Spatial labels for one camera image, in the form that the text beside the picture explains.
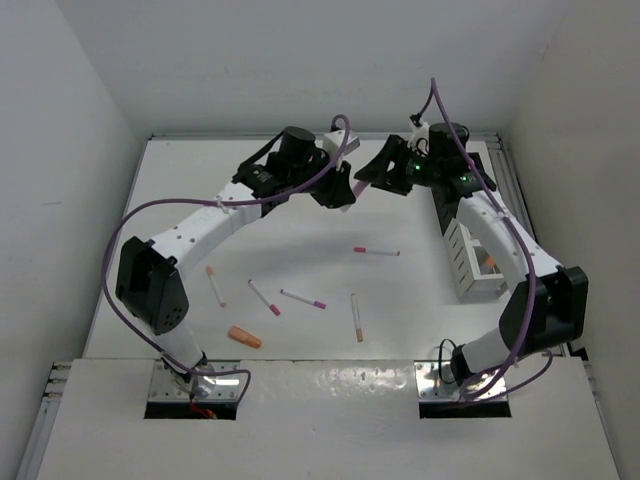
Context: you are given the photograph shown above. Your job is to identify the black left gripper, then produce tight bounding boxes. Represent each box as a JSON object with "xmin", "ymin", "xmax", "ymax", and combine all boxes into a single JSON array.
[{"xmin": 288, "ymin": 149, "xmax": 355, "ymax": 208}]

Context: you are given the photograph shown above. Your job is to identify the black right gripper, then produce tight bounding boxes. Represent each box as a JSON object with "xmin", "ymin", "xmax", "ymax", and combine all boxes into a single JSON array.
[{"xmin": 356, "ymin": 134, "xmax": 441, "ymax": 195}]

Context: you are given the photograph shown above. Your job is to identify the purple highlighter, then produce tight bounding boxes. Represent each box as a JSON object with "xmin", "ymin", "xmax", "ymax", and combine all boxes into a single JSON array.
[{"xmin": 353, "ymin": 181, "xmax": 369, "ymax": 197}]

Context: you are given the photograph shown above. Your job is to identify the white marker pink-red cap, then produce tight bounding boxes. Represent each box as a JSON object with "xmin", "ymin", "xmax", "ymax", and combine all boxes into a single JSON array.
[{"xmin": 353, "ymin": 246, "xmax": 400, "ymax": 256}]

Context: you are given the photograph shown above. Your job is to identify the white marker magenta cap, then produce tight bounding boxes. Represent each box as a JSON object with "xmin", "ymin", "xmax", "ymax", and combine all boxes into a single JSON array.
[{"xmin": 280, "ymin": 289, "xmax": 327, "ymax": 310}]

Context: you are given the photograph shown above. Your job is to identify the white marker peach cap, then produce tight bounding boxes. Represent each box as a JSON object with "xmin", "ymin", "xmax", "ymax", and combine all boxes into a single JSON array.
[{"xmin": 350, "ymin": 293, "xmax": 364, "ymax": 343}]

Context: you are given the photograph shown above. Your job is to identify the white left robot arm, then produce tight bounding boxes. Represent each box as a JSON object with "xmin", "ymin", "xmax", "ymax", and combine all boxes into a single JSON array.
[{"xmin": 115, "ymin": 126, "xmax": 359, "ymax": 383}]

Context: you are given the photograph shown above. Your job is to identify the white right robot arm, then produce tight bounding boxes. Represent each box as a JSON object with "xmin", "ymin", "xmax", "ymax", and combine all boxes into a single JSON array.
[{"xmin": 355, "ymin": 123, "xmax": 589, "ymax": 387}]

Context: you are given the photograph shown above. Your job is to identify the white marker pink cap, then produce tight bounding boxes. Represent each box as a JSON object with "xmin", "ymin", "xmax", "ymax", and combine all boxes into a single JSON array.
[{"xmin": 248, "ymin": 279, "xmax": 281, "ymax": 316}]

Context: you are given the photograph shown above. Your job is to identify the black and white organizer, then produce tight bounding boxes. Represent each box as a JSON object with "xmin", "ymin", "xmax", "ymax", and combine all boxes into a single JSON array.
[{"xmin": 432, "ymin": 191, "xmax": 508, "ymax": 303}]

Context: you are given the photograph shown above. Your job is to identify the white marker orange cap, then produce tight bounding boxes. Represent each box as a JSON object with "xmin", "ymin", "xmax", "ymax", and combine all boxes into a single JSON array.
[{"xmin": 206, "ymin": 266, "xmax": 227, "ymax": 308}]

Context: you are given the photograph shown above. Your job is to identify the white front cover board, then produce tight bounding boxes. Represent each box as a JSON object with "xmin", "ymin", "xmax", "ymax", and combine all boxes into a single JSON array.
[{"xmin": 39, "ymin": 358, "xmax": 618, "ymax": 479}]

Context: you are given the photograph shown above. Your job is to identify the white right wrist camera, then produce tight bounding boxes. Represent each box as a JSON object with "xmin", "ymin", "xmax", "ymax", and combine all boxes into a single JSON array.
[{"xmin": 408, "ymin": 113, "xmax": 429, "ymax": 153}]

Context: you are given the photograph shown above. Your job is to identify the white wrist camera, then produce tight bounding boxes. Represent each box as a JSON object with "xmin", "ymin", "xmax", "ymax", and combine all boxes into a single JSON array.
[
  {"xmin": 322, "ymin": 130, "xmax": 360, "ymax": 156},
  {"xmin": 408, "ymin": 113, "xmax": 429, "ymax": 153}
]

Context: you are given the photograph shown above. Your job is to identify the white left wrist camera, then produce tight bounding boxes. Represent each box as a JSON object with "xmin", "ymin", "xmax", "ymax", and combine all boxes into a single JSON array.
[{"xmin": 322, "ymin": 130, "xmax": 360, "ymax": 156}]

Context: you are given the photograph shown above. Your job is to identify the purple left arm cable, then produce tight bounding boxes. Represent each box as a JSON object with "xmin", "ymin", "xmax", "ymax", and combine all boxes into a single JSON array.
[{"xmin": 101, "ymin": 114, "xmax": 351, "ymax": 411}]

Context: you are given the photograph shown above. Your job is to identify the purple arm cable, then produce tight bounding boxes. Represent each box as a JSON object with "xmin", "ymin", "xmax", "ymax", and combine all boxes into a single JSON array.
[
  {"xmin": 101, "ymin": 114, "xmax": 351, "ymax": 411},
  {"xmin": 415, "ymin": 77, "xmax": 554, "ymax": 404}
]

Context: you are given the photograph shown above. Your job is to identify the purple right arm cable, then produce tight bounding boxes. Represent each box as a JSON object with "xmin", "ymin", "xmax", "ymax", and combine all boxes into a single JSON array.
[{"xmin": 415, "ymin": 77, "xmax": 554, "ymax": 404}]

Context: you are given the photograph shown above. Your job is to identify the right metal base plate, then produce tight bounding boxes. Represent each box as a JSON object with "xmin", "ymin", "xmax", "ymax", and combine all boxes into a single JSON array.
[{"xmin": 414, "ymin": 360, "xmax": 507, "ymax": 404}]

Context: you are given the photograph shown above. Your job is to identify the metal base plate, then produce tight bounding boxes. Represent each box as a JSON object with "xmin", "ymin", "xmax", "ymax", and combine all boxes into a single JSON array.
[
  {"xmin": 148, "ymin": 360, "xmax": 242, "ymax": 403},
  {"xmin": 414, "ymin": 360, "xmax": 507, "ymax": 404}
]

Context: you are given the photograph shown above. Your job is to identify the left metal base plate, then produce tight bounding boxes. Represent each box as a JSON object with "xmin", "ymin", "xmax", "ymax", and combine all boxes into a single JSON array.
[{"xmin": 148, "ymin": 360, "xmax": 242, "ymax": 403}]

